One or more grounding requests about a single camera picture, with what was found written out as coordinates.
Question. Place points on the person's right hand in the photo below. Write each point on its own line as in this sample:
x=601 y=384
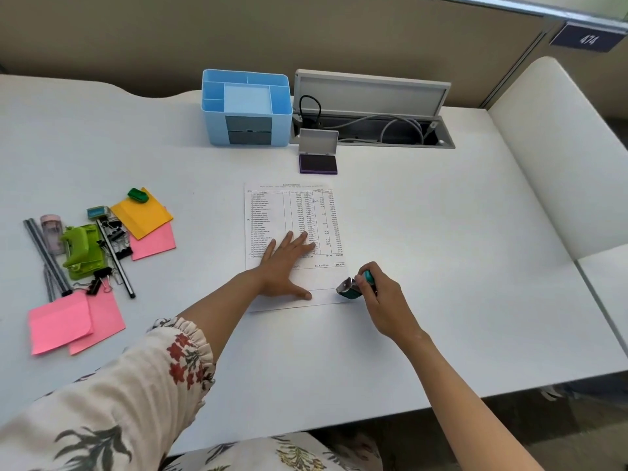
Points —
x=387 y=304

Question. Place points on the person's left hand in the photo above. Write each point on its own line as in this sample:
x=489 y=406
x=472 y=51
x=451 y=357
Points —
x=279 y=269

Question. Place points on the green date stamp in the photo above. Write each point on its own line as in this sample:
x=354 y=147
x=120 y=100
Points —
x=349 y=289

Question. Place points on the printed paper sheet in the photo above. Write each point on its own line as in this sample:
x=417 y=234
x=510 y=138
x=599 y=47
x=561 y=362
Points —
x=275 y=205

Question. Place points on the grey stamp pad case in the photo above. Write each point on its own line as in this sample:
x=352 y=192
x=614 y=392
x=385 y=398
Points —
x=318 y=164

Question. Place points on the pink sticky note pad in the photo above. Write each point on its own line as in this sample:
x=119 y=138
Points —
x=105 y=318
x=154 y=245
x=59 y=323

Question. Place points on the orange sticky note pad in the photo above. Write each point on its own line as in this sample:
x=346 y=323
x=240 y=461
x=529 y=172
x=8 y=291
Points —
x=142 y=218

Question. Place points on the green pencil sharpener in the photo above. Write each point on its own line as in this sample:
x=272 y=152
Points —
x=138 y=195

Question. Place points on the black silver pen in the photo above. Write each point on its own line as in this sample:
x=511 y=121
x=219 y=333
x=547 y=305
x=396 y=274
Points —
x=118 y=262

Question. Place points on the pile of black binder clips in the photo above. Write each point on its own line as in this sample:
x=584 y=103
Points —
x=115 y=237

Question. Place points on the blue desk organizer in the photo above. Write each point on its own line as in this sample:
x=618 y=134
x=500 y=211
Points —
x=247 y=100

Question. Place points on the teal eraser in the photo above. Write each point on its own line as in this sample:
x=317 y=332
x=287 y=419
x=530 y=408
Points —
x=97 y=213

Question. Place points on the green stapler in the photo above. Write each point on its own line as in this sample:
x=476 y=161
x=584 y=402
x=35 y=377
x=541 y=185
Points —
x=83 y=252

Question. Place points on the long grey metallic pencil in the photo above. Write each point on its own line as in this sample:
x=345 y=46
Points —
x=50 y=255
x=43 y=255

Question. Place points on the clear pink lead tube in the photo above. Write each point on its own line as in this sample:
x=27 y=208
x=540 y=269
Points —
x=51 y=235

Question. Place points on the short grey pencil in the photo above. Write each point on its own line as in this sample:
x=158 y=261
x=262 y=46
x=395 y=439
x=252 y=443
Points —
x=49 y=284

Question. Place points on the person's right forearm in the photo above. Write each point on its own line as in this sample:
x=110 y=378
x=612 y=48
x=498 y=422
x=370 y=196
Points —
x=461 y=402

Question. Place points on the person's left forearm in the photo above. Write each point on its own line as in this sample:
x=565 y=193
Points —
x=221 y=313

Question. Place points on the white desk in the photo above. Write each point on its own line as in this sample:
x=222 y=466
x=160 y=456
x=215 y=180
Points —
x=417 y=215

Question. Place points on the rounded white side table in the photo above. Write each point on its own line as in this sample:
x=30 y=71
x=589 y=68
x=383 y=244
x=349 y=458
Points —
x=554 y=156

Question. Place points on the white floral dress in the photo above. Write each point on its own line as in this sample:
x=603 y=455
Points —
x=98 y=412

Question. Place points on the beige partition panel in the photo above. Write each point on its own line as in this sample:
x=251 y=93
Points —
x=245 y=39
x=579 y=78

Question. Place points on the dark blue number sign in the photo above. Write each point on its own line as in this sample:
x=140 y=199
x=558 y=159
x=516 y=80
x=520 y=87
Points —
x=589 y=39

